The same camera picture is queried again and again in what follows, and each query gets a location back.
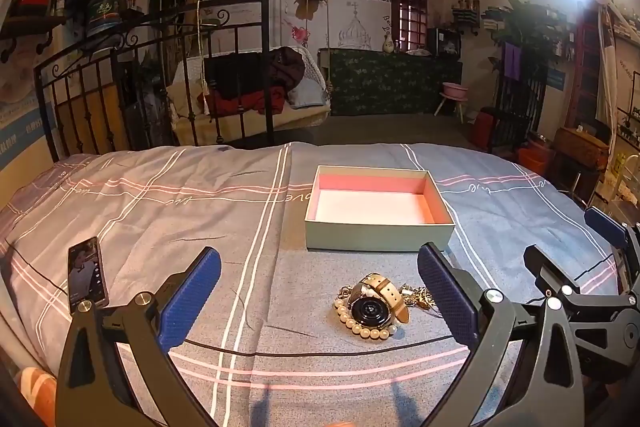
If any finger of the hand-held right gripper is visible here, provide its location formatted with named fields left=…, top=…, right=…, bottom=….
left=524, top=245, right=640, bottom=323
left=584, top=207, right=640, bottom=293

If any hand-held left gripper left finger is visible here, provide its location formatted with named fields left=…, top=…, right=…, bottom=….
left=55, top=247, right=223, bottom=427

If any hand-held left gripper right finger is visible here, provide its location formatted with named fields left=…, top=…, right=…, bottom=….
left=416, top=243, right=586, bottom=427

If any gold chain necklace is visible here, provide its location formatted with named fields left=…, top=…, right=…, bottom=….
left=400, top=284, right=442, bottom=311

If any beige strap wrist watch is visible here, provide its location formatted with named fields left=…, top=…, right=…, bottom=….
left=348, top=273, right=411, bottom=327

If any pearl bead bracelet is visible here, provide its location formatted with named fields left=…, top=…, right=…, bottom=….
left=333, top=291, right=403, bottom=341

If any pink-lined cardboard box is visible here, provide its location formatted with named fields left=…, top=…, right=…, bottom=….
left=303, top=165, right=457, bottom=253

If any striped grey bed sheet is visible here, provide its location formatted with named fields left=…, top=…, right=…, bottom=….
left=0, top=142, right=626, bottom=427

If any orange bucket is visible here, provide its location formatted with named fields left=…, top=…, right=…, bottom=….
left=517, top=147, right=553, bottom=178

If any smartphone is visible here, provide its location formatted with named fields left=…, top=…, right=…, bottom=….
left=67, top=237, right=110, bottom=308

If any black metal rack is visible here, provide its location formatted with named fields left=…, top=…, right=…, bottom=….
left=492, top=57, right=548, bottom=148

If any red bin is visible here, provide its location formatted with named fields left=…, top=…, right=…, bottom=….
left=467, top=108, right=496, bottom=148

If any red ladder shelf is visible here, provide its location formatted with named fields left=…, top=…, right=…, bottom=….
left=565, top=4, right=616, bottom=128

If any orange cloth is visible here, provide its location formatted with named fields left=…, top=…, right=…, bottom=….
left=19, top=368, right=57, bottom=427

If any purple cloth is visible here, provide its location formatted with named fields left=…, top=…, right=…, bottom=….
left=502, top=42, right=523, bottom=80

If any pink basin on stool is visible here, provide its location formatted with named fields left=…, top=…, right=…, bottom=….
left=434, top=82, right=469, bottom=124

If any red clothing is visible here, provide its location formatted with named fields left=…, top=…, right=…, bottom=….
left=197, top=88, right=287, bottom=116

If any white wicker swing chair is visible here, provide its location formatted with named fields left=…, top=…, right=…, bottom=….
left=167, top=46, right=333, bottom=145

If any potted green plant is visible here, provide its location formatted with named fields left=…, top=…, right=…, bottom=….
left=492, top=0, right=551, bottom=72

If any green patterned cloth table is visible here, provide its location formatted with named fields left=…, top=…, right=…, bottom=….
left=330, top=48, right=463, bottom=116

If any grey pillow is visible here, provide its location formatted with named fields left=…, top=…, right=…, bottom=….
left=287, top=79, right=327, bottom=108

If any small black television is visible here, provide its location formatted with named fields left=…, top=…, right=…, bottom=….
left=430, top=28, right=461, bottom=58

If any dark clothing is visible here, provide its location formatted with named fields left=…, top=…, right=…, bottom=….
left=270, top=47, right=306, bottom=84

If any red phone booth decor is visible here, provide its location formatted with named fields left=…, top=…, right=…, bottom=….
left=391, top=0, right=431, bottom=52

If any green paint can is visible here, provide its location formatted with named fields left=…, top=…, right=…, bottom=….
left=87, top=0, right=122, bottom=38

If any black iron bed frame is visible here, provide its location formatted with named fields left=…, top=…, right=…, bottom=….
left=34, top=0, right=281, bottom=162

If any small wall rack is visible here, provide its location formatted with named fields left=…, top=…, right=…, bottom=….
left=452, top=0, right=481, bottom=32

